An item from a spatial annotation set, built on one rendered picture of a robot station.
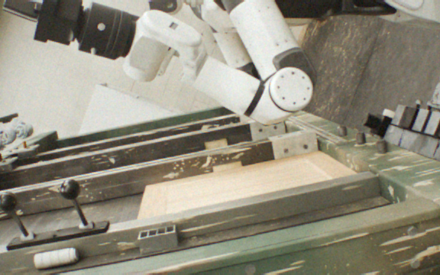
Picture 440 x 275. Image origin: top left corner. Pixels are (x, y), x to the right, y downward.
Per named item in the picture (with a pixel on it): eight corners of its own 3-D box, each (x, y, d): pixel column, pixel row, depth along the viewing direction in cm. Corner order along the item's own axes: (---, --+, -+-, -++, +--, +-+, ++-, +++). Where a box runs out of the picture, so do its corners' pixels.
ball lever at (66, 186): (98, 236, 93) (76, 186, 84) (79, 240, 92) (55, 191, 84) (98, 221, 96) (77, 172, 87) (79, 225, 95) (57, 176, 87)
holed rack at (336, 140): (348, 143, 124) (347, 140, 124) (337, 145, 124) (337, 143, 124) (253, 99, 287) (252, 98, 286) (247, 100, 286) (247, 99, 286)
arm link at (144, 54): (95, 74, 86) (156, 90, 90) (113, 24, 79) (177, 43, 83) (99, 38, 94) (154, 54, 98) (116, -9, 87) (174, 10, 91)
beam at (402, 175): (517, 254, 71) (513, 188, 70) (448, 274, 71) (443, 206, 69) (268, 115, 289) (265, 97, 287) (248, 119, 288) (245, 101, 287)
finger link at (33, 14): (6, -5, 79) (42, 5, 81) (1, 10, 78) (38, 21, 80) (7, -11, 77) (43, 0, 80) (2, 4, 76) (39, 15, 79)
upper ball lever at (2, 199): (38, 247, 92) (11, 199, 84) (20, 250, 92) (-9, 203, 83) (40, 233, 95) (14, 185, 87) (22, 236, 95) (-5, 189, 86)
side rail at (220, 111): (250, 121, 280) (247, 101, 278) (59, 159, 274) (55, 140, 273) (248, 119, 288) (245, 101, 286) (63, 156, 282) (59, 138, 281)
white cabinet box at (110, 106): (283, 154, 515) (96, 83, 489) (263, 205, 520) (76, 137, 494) (273, 146, 575) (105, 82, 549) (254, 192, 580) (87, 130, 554)
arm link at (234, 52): (270, 79, 154) (241, 14, 146) (271, 95, 143) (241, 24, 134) (235, 93, 157) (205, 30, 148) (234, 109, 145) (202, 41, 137)
